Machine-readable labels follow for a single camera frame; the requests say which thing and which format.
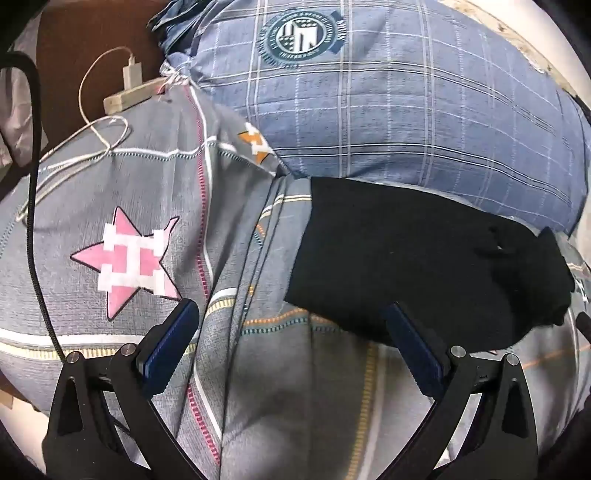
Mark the grey printed bedsheet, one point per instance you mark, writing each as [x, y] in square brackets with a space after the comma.
[138, 184]

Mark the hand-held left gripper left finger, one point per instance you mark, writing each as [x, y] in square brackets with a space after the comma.
[171, 341]

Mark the brown wooden nightstand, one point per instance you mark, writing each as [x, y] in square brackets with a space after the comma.
[69, 46]

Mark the pale pink cloth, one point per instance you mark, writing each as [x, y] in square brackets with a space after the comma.
[14, 115]

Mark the black pants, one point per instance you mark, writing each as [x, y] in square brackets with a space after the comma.
[392, 249]

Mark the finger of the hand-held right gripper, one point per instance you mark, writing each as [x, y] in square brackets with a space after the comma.
[585, 325]

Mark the blue plaid pillow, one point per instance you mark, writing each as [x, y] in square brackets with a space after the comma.
[392, 115]

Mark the white charger adapter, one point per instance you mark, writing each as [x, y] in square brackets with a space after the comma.
[131, 74]

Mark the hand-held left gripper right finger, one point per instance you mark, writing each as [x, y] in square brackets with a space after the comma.
[415, 350]

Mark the beige power strip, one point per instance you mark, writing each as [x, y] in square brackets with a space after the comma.
[129, 97]

